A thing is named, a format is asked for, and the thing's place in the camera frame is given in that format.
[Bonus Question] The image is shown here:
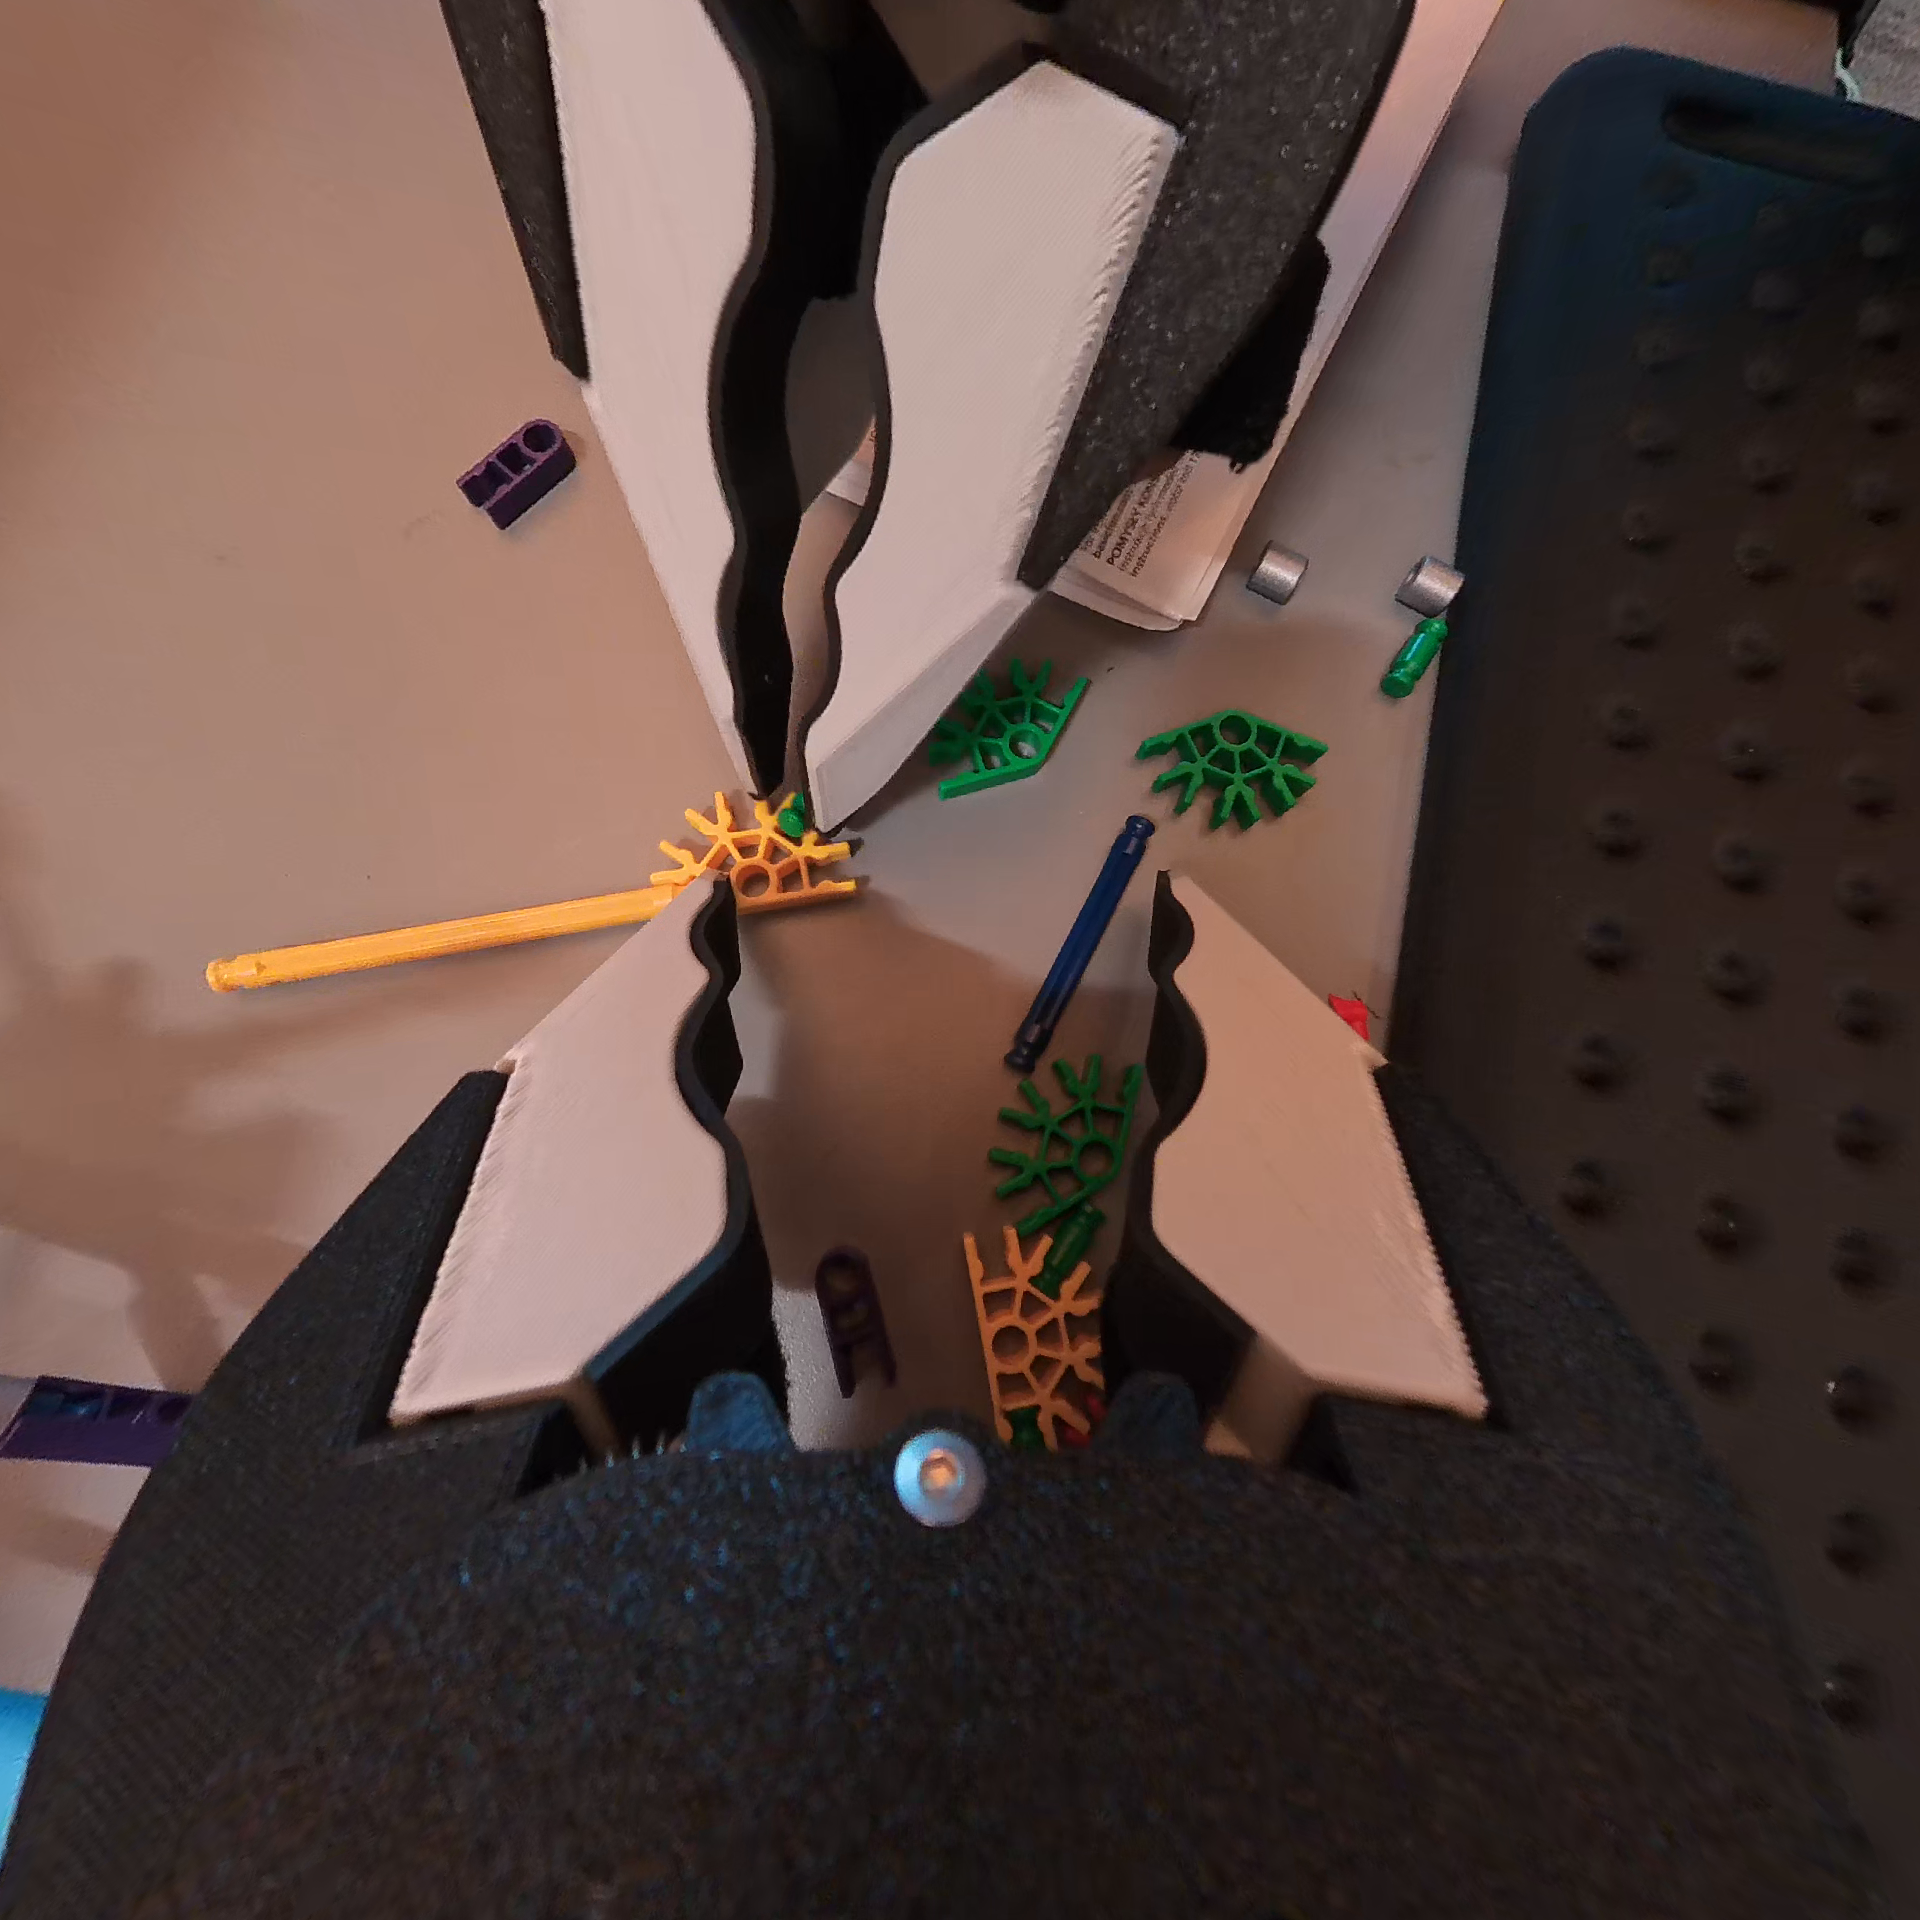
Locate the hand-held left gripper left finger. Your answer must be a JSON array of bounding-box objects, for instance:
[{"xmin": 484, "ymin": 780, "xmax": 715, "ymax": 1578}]
[{"xmin": 392, "ymin": 877, "xmax": 784, "ymax": 1457}]

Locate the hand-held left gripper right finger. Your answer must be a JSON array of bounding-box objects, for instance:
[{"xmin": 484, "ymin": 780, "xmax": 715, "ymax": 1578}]
[{"xmin": 1103, "ymin": 872, "xmax": 1491, "ymax": 1466}]

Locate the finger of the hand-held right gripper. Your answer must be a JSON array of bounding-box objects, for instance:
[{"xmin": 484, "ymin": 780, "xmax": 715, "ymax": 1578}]
[
  {"xmin": 803, "ymin": 59, "xmax": 1185, "ymax": 835},
  {"xmin": 540, "ymin": 0, "xmax": 808, "ymax": 801}
]

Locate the yellow plastic rod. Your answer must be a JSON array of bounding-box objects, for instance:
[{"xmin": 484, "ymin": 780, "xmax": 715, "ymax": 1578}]
[{"xmin": 203, "ymin": 884, "xmax": 682, "ymax": 1000}]

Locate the green fan connector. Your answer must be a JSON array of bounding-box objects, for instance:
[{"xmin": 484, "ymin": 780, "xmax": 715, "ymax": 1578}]
[
  {"xmin": 1135, "ymin": 712, "xmax": 1332, "ymax": 835},
  {"xmin": 927, "ymin": 658, "xmax": 1096, "ymax": 805},
  {"xmin": 985, "ymin": 1053, "xmax": 1153, "ymax": 1234}
]

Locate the colourful construction toy plane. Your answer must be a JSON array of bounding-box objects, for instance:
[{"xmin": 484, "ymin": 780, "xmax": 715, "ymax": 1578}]
[{"xmin": 0, "ymin": 1377, "xmax": 193, "ymax": 1472}]

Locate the toy instruction booklet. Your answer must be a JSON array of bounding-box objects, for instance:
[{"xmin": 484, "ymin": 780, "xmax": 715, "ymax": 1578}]
[{"xmin": 833, "ymin": 0, "xmax": 1505, "ymax": 636}]

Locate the dark blue plastic rod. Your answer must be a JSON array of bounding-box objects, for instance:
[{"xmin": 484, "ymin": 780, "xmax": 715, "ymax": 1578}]
[{"xmin": 1004, "ymin": 813, "xmax": 1162, "ymax": 1076}]

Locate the black perforated pad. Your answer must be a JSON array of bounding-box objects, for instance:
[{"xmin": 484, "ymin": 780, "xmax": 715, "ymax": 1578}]
[{"xmin": 1393, "ymin": 47, "xmax": 1920, "ymax": 1920}]

